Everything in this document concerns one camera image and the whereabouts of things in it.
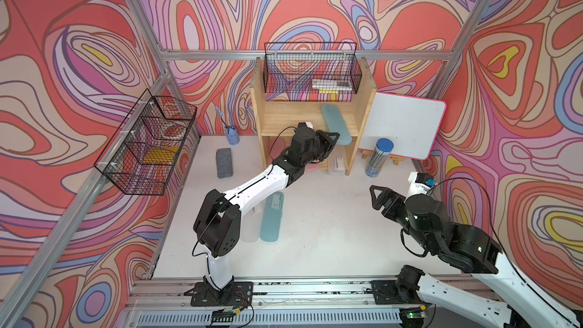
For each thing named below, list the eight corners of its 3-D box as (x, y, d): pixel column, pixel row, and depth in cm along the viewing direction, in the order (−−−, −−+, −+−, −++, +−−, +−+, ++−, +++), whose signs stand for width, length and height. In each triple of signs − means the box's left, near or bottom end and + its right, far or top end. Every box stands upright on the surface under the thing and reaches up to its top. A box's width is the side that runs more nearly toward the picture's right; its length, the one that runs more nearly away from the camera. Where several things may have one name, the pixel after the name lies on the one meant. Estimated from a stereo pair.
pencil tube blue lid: (366, 177, 105) (378, 150, 90) (363, 166, 109) (375, 138, 94) (381, 177, 105) (396, 150, 90) (378, 166, 109) (391, 138, 94)
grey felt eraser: (218, 179, 104) (217, 176, 102) (216, 152, 115) (215, 149, 113) (234, 176, 105) (233, 173, 104) (230, 149, 116) (230, 146, 114)
